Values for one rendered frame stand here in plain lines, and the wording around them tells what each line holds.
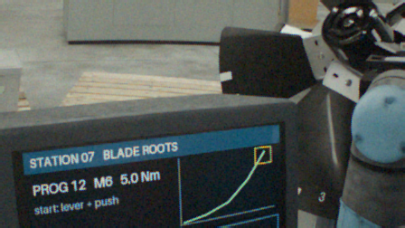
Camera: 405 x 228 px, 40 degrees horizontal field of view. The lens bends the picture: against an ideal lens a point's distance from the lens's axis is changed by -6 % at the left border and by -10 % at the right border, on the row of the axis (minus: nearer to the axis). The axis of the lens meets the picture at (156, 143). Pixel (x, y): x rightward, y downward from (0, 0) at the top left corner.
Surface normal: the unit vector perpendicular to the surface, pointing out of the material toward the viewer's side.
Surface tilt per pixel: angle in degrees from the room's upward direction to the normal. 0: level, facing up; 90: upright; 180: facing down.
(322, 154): 49
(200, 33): 90
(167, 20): 90
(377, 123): 90
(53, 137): 75
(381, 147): 90
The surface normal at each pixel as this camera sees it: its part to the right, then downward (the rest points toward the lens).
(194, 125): 0.43, 0.10
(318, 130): -0.12, -0.32
